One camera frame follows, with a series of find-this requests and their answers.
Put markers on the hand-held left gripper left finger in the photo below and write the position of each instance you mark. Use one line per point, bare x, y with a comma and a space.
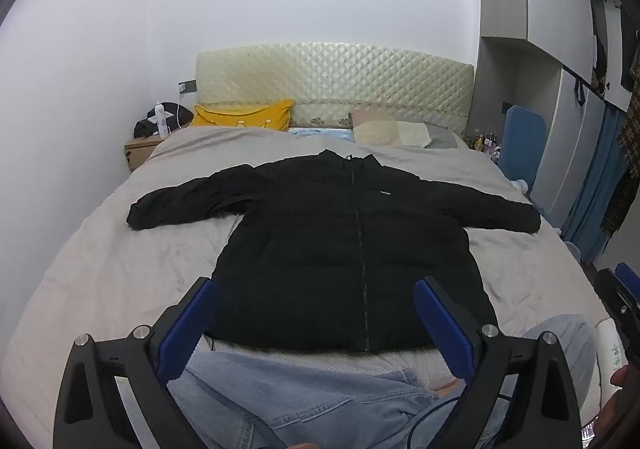
187, 324

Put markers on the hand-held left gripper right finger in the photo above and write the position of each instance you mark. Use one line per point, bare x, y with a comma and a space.
445, 324

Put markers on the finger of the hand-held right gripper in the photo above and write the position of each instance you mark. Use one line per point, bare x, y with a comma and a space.
612, 291

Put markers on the black puffer jacket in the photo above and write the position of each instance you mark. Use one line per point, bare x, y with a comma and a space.
300, 254

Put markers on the person's right hand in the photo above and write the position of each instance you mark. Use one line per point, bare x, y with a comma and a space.
620, 377

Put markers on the bed with grey sheet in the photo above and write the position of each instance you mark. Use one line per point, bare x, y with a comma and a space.
100, 254

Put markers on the brown patterned hanging garment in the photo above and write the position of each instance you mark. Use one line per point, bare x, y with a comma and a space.
622, 179

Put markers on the blue curtain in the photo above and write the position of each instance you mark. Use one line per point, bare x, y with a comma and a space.
597, 179

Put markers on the person's legs in blue jeans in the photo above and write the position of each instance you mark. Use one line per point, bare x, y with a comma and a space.
300, 399

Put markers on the blue padded board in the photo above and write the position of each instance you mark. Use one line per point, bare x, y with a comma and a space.
522, 149

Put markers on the wooden nightstand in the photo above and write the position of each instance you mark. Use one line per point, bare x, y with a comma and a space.
140, 151

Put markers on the grey pillow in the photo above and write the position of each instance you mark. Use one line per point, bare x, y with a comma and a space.
447, 139

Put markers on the group of cosmetic bottles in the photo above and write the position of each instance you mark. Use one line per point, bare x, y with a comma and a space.
485, 143

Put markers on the black bag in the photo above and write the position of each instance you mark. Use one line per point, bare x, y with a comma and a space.
145, 128

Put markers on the beige pillow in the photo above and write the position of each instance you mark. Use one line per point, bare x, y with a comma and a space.
375, 133

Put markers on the white spray bottle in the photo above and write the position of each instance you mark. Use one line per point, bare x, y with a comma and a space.
161, 121

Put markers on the yellow pillow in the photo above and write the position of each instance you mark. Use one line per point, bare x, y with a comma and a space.
240, 116

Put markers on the pink pillow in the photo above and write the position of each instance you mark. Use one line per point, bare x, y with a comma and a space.
372, 115

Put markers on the light blue bed sheet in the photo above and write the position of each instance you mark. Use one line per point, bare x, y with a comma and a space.
320, 133

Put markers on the cream quilted headboard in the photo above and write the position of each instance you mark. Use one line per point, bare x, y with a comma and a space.
325, 74

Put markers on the grey wall outlet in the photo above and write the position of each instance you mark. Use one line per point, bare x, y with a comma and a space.
188, 88

